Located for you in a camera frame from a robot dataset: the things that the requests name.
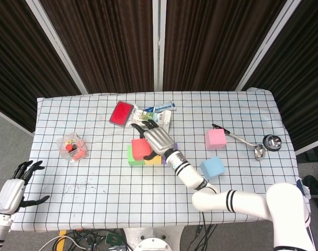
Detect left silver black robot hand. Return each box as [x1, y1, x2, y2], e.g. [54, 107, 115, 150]
[0, 160, 50, 215]

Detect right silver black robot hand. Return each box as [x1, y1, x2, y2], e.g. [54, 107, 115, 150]
[131, 119, 175, 161]

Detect red foam cube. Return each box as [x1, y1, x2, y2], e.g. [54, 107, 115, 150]
[131, 138, 152, 161]

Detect purple foam cube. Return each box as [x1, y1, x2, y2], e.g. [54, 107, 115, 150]
[161, 143, 179, 165]

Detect yellow foam cube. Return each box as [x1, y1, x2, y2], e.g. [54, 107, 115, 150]
[144, 154, 163, 167]

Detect green foam cube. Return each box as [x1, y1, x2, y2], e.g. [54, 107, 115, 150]
[127, 145, 146, 167]

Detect pink foam cube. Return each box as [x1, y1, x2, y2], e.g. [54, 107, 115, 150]
[204, 129, 227, 151]

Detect blue foam cube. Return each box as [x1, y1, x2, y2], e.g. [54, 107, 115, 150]
[200, 156, 226, 181]

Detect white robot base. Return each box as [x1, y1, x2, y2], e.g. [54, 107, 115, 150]
[122, 226, 187, 251]

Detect crumpled white snack bag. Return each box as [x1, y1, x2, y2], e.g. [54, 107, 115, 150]
[127, 104, 172, 135]

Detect blue white tube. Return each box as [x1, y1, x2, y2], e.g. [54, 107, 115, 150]
[144, 101, 177, 113]

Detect red ink pad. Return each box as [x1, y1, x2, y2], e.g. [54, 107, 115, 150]
[109, 100, 135, 128]

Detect plastic bag of small items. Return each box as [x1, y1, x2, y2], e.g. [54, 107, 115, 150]
[56, 132, 89, 163]

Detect green circuit board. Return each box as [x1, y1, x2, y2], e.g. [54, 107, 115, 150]
[105, 232, 121, 245]

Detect small metal cup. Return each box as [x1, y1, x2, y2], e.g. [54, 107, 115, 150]
[262, 134, 282, 152]

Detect dark brown partition panel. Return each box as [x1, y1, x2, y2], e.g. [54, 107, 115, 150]
[0, 0, 89, 136]
[163, 0, 289, 92]
[241, 0, 318, 155]
[40, 0, 155, 94]

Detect white floor cable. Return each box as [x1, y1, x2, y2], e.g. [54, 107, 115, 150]
[41, 235, 86, 251]

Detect tangled black floor cables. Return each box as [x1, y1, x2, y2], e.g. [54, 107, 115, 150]
[67, 227, 128, 251]
[192, 211, 220, 251]

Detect metal spoon black handle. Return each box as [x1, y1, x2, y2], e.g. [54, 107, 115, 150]
[211, 123, 267, 161]

